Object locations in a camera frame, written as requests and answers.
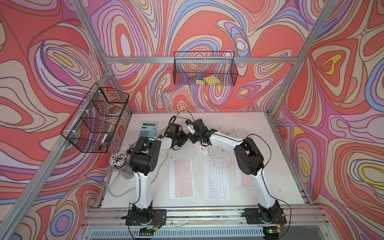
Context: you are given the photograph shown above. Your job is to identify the pink keyboard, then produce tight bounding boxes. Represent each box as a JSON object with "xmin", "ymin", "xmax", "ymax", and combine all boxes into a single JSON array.
[
  {"xmin": 169, "ymin": 157, "xmax": 196, "ymax": 200},
  {"xmin": 235, "ymin": 169, "xmax": 254, "ymax": 189}
]

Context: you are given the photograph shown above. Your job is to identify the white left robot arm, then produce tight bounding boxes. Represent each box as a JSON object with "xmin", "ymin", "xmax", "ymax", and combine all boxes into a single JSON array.
[{"xmin": 128, "ymin": 123, "xmax": 188, "ymax": 223}]

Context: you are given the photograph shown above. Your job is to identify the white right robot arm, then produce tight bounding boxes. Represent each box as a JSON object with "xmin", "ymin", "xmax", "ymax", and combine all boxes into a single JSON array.
[{"xmin": 185, "ymin": 119, "xmax": 287, "ymax": 225}]

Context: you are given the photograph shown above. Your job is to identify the middle white keyboard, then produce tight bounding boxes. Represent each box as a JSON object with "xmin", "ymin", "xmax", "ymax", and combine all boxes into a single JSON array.
[{"xmin": 203, "ymin": 159, "xmax": 231, "ymax": 201}]

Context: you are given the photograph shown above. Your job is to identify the white power strip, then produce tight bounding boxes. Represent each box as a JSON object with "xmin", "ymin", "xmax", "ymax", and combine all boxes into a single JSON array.
[{"xmin": 194, "ymin": 142, "xmax": 209, "ymax": 156}]

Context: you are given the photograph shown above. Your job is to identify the light blue calculator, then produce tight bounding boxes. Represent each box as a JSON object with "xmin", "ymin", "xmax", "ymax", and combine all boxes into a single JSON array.
[{"xmin": 139, "ymin": 122, "xmax": 158, "ymax": 139}]

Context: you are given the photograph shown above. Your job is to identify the yellow sticky notes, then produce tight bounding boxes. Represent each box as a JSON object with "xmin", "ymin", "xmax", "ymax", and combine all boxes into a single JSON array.
[{"xmin": 195, "ymin": 75, "xmax": 221, "ymax": 86}]

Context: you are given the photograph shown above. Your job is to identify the clear cup of pens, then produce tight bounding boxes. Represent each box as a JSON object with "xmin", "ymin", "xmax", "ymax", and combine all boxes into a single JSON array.
[{"xmin": 109, "ymin": 152, "xmax": 135, "ymax": 179}]

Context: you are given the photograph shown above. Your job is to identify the marker in left basket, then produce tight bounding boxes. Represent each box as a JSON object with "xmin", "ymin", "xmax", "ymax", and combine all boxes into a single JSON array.
[{"xmin": 98, "ymin": 134, "xmax": 108, "ymax": 152}]

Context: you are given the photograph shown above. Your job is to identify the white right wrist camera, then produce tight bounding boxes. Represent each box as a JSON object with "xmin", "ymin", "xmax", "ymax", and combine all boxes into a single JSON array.
[{"xmin": 185, "ymin": 119, "xmax": 196, "ymax": 135}]

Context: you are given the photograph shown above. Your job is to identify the back wall wire basket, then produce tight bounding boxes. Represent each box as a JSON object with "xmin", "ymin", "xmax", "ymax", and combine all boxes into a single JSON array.
[{"xmin": 173, "ymin": 50, "xmax": 239, "ymax": 86}]

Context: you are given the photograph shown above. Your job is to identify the wall wire basket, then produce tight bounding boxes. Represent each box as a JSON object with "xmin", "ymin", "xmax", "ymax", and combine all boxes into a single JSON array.
[
  {"xmin": 61, "ymin": 83, "xmax": 129, "ymax": 153},
  {"xmin": 173, "ymin": 50, "xmax": 239, "ymax": 86}
]

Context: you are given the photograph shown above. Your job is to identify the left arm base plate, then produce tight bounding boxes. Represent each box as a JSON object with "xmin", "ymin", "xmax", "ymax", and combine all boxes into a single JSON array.
[{"xmin": 125, "ymin": 209, "xmax": 167, "ymax": 227}]

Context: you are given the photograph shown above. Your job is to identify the left wall wire basket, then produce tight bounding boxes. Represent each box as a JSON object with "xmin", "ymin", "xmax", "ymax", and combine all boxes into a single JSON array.
[{"xmin": 61, "ymin": 83, "xmax": 129, "ymax": 153}]

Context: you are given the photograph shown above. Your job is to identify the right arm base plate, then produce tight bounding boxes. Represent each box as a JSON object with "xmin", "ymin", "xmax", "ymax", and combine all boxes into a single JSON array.
[{"xmin": 242, "ymin": 208, "xmax": 287, "ymax": 226}]

